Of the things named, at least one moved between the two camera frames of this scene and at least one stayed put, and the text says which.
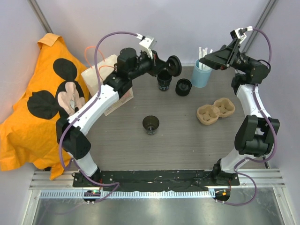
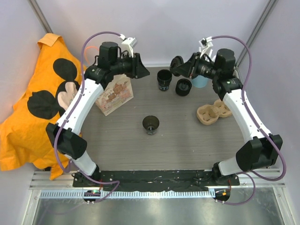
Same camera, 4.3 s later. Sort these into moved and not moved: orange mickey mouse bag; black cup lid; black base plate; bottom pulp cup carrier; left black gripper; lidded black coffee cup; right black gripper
Moved: left black gripper; black cup lid; right black gripper
Not moved: lidded black coffee cup; bottom pulp cup carrier; orange mickey mouse bag; black base plate
